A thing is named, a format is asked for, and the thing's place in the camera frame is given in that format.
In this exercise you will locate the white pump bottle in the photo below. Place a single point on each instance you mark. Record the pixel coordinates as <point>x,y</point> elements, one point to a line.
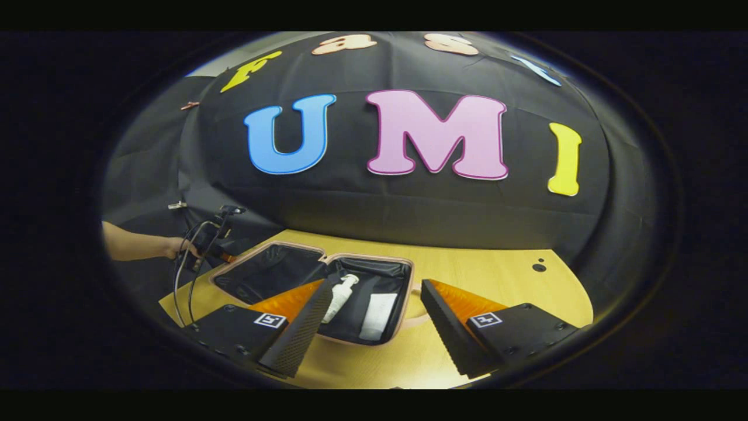
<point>339,298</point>

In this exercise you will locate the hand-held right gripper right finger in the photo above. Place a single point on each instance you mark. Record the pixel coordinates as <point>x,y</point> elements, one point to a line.
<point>447,339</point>

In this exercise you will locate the black backdrop cloth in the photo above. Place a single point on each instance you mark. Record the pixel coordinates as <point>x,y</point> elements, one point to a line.
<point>350,204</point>

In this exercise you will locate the pink cloth clip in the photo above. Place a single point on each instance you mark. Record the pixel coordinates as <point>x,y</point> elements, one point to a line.
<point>190,105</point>

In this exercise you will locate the white squeeze tube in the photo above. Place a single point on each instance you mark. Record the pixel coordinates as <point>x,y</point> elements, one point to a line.
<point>378,316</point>

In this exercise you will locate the pink suitcase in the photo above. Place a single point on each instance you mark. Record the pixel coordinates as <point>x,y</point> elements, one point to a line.
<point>269,275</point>

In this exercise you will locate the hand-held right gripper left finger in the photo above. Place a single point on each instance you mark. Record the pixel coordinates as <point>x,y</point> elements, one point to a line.
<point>298,339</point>

